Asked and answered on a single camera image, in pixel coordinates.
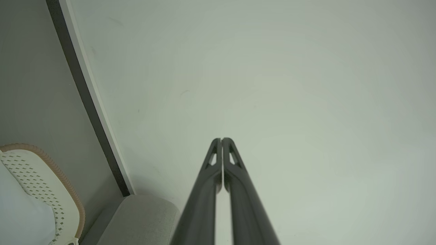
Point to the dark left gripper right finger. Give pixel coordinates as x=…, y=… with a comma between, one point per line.
x=248, y=217

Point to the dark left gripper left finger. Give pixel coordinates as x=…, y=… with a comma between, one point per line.
x=201, y=211

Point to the cream perforated laundry basket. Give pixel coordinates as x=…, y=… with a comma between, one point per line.
x=34, y=173

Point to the grey fabric sofa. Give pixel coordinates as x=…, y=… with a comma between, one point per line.
x=136, y=221

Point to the dark baseboard strip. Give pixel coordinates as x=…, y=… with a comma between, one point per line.
x=86, y=92

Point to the white garment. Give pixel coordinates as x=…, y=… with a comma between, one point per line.
x=20, y=217

